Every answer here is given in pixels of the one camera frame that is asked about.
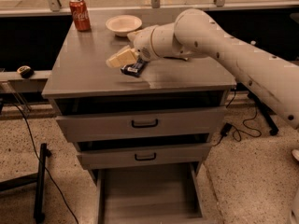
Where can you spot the grey top drawer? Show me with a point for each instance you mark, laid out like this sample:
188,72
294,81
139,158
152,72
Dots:
126,125

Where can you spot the black stand leg right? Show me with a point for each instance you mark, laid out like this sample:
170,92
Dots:
273,127

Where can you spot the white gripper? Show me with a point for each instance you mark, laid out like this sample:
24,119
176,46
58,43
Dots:
142,44

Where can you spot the white paper bowl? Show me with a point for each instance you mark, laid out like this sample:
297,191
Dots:
122,25

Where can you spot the black metal stand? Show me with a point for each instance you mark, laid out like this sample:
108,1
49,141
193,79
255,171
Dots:
38,178

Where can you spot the grey open bottom drawer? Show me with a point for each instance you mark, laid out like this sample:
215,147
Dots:
155,194

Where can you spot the tape measure on ledge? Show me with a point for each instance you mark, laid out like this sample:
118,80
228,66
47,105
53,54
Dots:
25,71

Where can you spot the red cola can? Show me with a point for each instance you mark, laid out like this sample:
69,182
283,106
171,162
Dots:
80,15

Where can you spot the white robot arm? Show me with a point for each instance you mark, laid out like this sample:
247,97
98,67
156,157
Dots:
194,33

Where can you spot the grey drawer cabinet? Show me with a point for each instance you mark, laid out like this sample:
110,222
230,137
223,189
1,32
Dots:
81,83

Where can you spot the grey middle drawer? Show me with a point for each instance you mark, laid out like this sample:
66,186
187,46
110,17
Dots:
141,156

